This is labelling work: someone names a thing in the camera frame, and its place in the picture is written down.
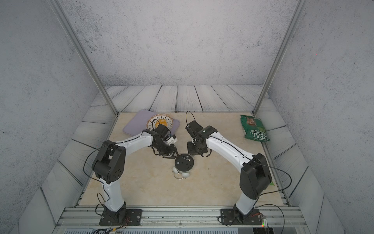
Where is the aluminium corner post right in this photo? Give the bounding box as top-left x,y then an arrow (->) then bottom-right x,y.
252,0 -> 307,116

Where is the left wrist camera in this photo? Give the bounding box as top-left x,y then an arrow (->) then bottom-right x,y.
155,124 -> 178,145

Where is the purple mat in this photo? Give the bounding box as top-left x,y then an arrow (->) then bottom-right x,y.
123,110 -> 180,136

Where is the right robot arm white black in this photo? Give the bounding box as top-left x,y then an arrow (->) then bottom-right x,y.
186,121 -> 272,217

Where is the aluminium corner post left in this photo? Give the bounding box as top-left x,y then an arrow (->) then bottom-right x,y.
48,0 -> 119,117

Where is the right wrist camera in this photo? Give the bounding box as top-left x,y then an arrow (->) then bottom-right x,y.
186,121 -> 203,138

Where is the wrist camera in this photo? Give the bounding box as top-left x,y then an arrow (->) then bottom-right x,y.
155,124 -> 178,145
186,121 -> 203,138

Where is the aluminium corner post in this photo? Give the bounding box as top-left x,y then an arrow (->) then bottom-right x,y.
48,0 -> 119,117
252,0 -> 307,116

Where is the green snack bag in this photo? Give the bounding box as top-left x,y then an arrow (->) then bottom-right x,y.
240,115 -> 270,142

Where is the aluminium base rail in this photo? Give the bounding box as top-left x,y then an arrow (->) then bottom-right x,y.
53,205 -> 310,234

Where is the patterned bowl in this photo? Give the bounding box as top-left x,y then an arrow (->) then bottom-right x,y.
146,114 -> 173,130

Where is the black round alarm clock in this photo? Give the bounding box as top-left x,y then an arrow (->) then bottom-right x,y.
172,154 -> 194,180

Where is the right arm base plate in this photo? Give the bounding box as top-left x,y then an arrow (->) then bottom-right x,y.
217,208 -> 264,227

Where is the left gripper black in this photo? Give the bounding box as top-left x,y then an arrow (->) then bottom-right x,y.
153,140 -> 181,158

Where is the yellow fruit in bowl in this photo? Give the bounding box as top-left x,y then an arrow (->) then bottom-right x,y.
158,119 -> 168,127

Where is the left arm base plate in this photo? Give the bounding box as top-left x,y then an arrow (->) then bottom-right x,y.
99,209 -> 142,226

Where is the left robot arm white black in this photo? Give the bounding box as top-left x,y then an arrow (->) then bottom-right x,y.
92,130 -> 177,212

